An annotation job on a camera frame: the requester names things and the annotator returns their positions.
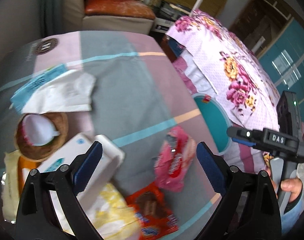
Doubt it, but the floral pink quilt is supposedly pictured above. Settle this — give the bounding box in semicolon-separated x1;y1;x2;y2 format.
165;8;304;176

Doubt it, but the orange Ovaltine wrapper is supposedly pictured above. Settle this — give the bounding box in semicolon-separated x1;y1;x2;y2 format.
125;183;179;239

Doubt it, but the white paper napkin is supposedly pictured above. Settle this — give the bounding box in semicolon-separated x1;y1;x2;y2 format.
21;69;96;114

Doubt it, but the grey curtain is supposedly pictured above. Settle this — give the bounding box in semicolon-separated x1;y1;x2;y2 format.
40;0;63;37

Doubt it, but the pink wafer snack wrapper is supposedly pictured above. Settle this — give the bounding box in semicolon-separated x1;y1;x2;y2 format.
154;126;196;192

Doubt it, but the blue milk carton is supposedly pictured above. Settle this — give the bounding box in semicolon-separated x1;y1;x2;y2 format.
10;64;67;113

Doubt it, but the plaid bed sheet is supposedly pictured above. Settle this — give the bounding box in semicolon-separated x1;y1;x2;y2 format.
0;31;220;239

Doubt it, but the black electronics stack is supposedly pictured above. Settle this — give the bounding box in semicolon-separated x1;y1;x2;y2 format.
151;1;191;33

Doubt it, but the beige armchair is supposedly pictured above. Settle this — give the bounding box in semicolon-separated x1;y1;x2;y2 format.
62;0;156;35

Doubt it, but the yellow stained tissue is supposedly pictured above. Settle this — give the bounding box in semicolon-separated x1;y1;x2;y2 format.
86;183;141;240

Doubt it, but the teal plastic trash bin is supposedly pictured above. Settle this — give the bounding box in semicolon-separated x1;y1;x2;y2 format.
192;93;232;155

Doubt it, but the brown coconut shell bowl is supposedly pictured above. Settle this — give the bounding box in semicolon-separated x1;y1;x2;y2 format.
14;112;68;162

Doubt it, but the orange seat cushion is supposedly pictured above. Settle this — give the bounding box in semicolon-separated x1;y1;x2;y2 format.
84;0;155;20

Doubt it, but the dark wooden cabinet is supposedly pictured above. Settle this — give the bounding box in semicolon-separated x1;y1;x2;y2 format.
229;0;295;57

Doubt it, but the green jelly cup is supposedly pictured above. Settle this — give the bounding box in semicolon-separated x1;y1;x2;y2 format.
22;114;60;147

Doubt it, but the cream and orange snack packet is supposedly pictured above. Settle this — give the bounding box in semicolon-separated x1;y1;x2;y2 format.
1;151;41;224

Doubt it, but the white medicine box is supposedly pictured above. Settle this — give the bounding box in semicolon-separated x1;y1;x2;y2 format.
15;134;125;239

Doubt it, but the teal wardrobe door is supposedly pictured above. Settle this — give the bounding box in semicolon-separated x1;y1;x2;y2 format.
258;17;304;106

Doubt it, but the person's right hand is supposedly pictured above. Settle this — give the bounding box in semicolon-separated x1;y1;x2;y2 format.
280;177;302;206

